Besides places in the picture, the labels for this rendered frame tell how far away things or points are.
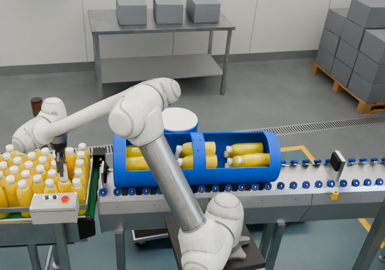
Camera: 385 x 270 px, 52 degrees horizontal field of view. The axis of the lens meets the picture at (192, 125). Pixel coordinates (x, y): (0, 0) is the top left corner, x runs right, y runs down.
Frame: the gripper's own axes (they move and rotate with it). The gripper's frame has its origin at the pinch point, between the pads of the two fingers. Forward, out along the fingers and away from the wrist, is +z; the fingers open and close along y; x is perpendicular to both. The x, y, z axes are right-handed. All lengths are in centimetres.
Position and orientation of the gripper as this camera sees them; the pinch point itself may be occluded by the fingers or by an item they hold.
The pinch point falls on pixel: (62, 172)
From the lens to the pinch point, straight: 206.7
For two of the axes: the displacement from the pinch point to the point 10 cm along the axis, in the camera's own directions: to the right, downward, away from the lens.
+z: -0.7, 8.3, 5.5
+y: -1.2, -5.6, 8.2
